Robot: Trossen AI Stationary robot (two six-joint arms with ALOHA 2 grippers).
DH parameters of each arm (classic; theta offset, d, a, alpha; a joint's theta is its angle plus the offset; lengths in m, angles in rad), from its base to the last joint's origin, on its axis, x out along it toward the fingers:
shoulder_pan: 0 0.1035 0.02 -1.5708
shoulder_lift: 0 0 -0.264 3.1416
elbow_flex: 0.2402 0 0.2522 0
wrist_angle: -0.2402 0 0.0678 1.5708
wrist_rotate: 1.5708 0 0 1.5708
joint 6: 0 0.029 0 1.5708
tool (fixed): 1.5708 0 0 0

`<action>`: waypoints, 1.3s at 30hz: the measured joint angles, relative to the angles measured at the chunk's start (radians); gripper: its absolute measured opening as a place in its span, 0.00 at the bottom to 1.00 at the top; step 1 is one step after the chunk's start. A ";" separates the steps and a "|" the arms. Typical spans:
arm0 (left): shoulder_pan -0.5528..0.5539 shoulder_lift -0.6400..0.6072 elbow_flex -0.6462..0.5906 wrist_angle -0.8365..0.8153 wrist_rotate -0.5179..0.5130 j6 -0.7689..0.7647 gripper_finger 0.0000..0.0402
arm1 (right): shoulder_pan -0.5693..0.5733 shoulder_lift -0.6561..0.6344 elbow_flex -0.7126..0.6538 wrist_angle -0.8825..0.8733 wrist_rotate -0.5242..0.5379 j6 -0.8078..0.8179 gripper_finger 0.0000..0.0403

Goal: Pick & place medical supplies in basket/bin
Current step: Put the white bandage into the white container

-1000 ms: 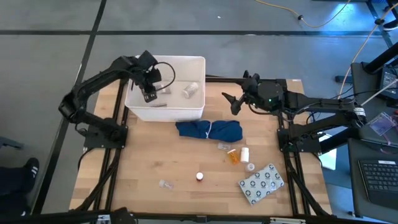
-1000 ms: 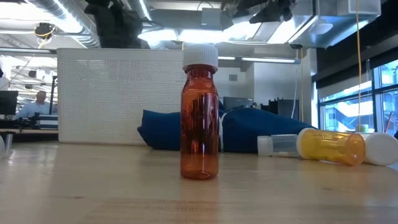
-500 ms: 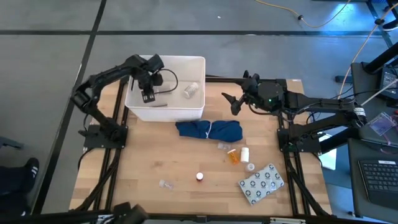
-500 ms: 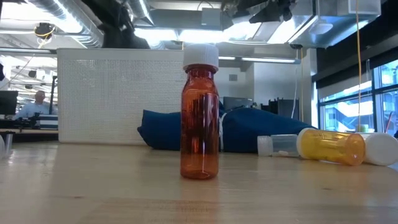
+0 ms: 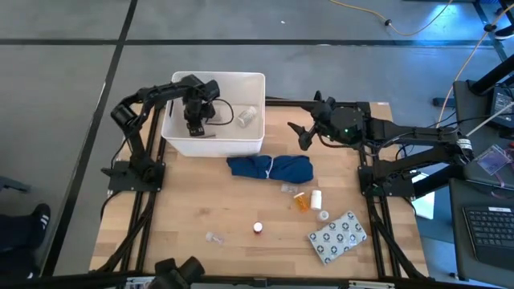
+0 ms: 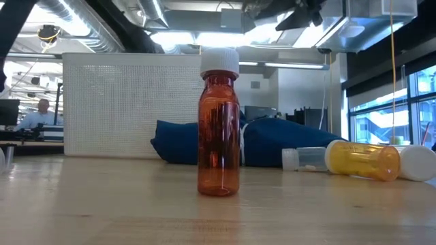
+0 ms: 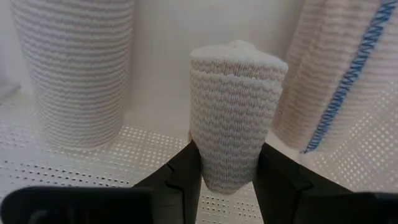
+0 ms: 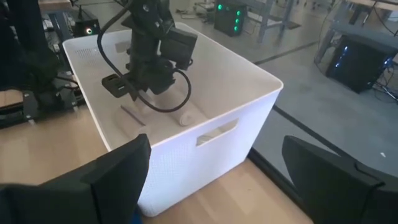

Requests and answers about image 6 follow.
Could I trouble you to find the black computer monitor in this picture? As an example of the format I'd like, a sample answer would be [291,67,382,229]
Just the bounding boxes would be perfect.
[0,99,20,127]

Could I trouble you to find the clear vial pink pills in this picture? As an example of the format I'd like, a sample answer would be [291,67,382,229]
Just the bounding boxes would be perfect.
[281,146,329,172]

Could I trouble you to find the black ceiling sensor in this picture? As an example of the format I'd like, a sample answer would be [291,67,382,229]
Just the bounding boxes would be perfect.
[36,24,62,44]

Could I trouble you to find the person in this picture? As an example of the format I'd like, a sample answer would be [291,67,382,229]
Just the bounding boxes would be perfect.
[15,98,64,132]

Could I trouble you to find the white plastic perforated bin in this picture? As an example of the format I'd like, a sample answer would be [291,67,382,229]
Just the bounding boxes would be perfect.
[62,52,205,159]

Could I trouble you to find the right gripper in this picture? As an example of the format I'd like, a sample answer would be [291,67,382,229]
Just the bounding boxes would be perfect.
[242,0,328,31]

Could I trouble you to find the orange pill bottle white cap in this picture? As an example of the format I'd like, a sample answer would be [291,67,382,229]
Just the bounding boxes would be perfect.
[324,139,402,182]

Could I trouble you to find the amber bottle white cap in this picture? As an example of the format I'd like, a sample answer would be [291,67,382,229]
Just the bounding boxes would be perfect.
[197,47,241,197]

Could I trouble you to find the yellow cable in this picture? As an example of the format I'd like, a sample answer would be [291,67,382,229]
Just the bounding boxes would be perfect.
[389,0,399,142]

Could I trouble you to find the blue cloth bundle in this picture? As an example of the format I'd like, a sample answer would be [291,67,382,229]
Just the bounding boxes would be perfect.
[150,112,347,168]

